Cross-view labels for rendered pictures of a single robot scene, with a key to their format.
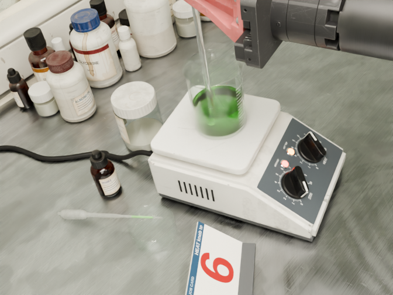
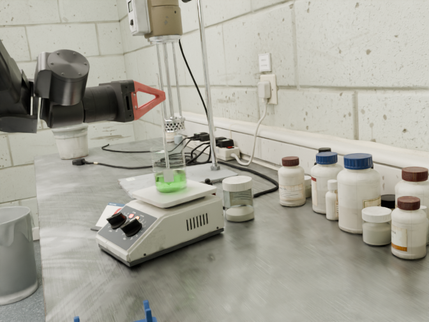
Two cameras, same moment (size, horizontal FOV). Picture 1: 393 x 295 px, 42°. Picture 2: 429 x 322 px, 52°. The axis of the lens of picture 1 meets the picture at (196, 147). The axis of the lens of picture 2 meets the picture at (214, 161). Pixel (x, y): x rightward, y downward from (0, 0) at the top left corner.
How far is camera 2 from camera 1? 1.09 m
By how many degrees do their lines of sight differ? 95
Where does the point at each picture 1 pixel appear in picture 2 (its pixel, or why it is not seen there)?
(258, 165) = (137, 205)
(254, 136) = (147, 195)
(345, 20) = not seen: hidden behind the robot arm
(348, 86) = (203, 294)
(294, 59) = (274, 279)
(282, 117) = (160, 214)
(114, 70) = (316, 202)
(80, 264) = not seen: hidden behind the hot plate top
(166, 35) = (341, 212)
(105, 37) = (315, 172)
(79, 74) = (282, 172)
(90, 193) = not seen: hidden behind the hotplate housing
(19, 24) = (346, 148)
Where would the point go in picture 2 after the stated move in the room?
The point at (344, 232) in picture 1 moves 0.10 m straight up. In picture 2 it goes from (90, 257) to (80, 202)
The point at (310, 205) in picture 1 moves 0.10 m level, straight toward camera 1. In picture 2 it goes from (106, 230) to (71, 223)
